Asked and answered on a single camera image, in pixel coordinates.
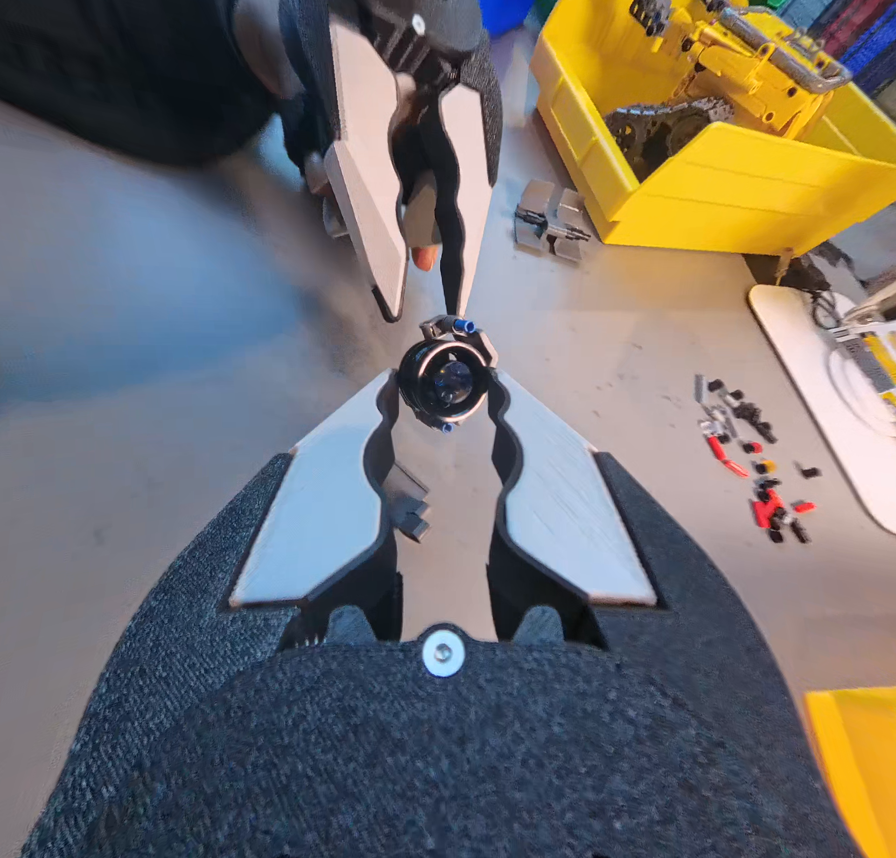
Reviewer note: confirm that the yellow plastic bin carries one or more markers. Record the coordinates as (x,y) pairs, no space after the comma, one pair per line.
(756,200)
(861,767)

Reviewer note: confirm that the sticker sheet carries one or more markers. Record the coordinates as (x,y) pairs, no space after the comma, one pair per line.
(875,364)

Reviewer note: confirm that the yellow toy tracked robot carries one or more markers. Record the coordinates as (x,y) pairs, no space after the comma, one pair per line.
(742,67)

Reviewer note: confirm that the white book stand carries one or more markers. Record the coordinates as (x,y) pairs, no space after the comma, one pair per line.
(805,382)

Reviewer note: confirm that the grey toy joint assembly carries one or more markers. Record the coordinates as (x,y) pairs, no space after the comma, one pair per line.
(444,378)

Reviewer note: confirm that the pile of small toy parts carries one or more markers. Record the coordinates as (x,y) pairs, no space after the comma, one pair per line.
(756,452)

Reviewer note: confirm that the person's left hand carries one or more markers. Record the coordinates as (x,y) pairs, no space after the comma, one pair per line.
(269,39)

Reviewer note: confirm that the small grey bracket assembly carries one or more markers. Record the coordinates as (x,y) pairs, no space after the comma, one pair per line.
(553,221)

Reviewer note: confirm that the grey desk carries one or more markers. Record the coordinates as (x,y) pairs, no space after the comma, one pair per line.
(175,347)

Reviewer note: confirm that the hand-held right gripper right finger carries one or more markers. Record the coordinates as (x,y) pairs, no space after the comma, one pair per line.
(574,515)

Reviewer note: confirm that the grey hinged toy plate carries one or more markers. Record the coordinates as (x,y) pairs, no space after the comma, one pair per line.
(406,501)

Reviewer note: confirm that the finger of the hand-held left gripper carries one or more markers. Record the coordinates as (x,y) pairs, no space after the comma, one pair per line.
(367,172)
(472,186)

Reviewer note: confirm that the parts bin rack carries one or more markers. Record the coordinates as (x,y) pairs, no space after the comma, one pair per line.
(861,25)

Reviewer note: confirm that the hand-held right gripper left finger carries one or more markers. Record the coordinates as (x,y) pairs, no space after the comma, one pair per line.
(315,515)

